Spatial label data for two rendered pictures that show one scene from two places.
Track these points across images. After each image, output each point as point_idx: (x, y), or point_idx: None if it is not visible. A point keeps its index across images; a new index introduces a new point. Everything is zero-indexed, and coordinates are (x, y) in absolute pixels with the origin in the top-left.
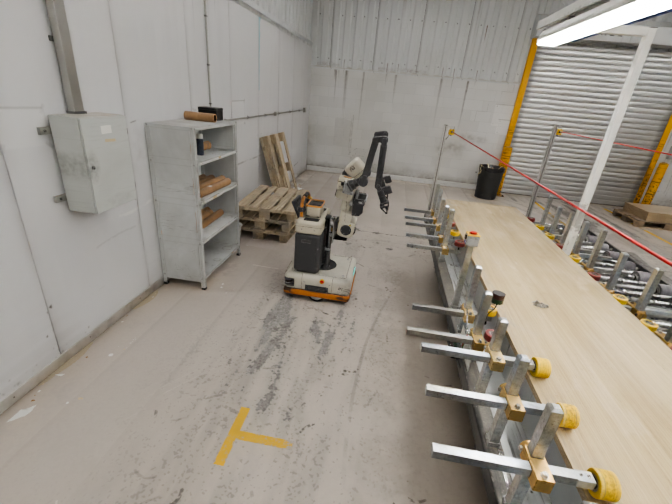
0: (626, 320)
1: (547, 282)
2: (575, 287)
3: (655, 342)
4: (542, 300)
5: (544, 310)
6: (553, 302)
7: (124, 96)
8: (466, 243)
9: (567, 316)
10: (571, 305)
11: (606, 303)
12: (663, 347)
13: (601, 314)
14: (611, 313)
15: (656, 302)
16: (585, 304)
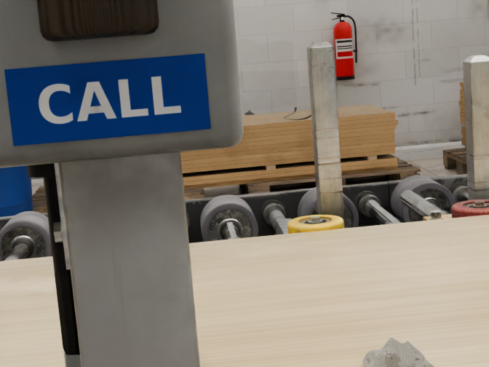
0: (331, 242)
1: (14, 345)
2: (53, 295)
3: (464, 223)
4: (308, 362)
5: (457, 361)
6: (303, 338)
7: None
8: (236, 93)
9: (450, 317)
10: (294, 306)
11: (196, 258)
12: (486, 219)
13: (326, 267)
14: (293, 255)
15: (20, 257)
16: (248, 285)
